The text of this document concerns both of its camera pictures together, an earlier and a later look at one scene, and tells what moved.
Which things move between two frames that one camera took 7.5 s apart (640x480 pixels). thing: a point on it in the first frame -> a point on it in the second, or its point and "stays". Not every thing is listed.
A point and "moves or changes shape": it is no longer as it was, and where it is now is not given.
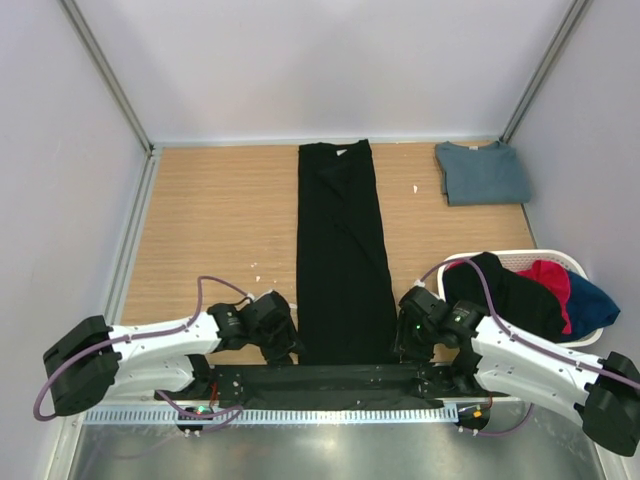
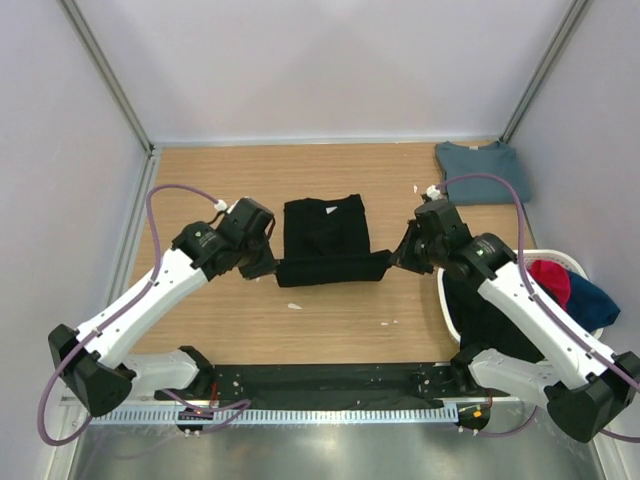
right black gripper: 402,341 -> 404,256
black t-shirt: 346,302 moves or changes shape
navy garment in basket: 588,307 stays
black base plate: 330,386 stays
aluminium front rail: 237,403 stays
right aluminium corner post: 569,23 stays
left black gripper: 289,342 -> 265,266
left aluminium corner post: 110,73 stays
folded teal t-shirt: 489,174 stays
